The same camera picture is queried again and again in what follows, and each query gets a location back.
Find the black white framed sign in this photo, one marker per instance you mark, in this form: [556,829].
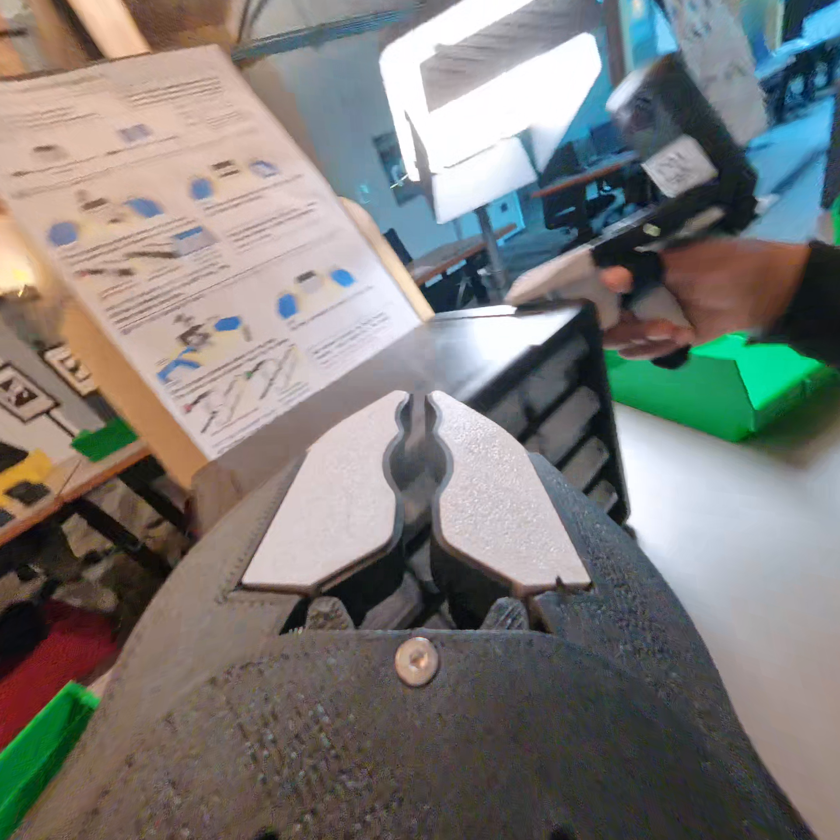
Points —
[72,367]
[23,394]

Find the printed instruction sheet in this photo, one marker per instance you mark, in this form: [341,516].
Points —
[197,229]

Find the person's right hand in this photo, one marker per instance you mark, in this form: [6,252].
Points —
[728,289]

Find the long office table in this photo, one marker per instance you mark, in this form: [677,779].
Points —
[584,174]

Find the bank of clear drawers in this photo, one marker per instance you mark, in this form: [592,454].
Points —
[564,420]

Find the black drawer cabinet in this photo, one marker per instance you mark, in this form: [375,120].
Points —
[472,341]

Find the green plastic bin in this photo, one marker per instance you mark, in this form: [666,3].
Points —
[709,387]
[39,741]

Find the pale desk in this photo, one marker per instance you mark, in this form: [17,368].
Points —
[735,558]

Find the small wooden table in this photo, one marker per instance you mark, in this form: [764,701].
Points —
[453,253]

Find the small green hanging bin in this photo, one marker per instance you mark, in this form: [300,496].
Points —
[105,439]

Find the yellow black box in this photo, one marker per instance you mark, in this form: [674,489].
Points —
[23,479]

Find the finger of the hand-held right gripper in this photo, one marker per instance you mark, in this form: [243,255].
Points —
[558,279]

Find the red floor object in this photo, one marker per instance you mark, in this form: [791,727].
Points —
[52,656]

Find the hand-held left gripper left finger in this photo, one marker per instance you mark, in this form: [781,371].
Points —
[328,512]

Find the wooden work table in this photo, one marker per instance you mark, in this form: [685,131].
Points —
[92,469]

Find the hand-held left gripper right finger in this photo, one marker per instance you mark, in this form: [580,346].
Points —
[505,512]

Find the wooden board on white stand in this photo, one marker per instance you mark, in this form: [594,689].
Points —
[722,59]

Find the softbox light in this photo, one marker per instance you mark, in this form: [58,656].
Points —
[485,98]

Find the metal light stand pole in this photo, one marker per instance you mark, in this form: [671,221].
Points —
[493,256]

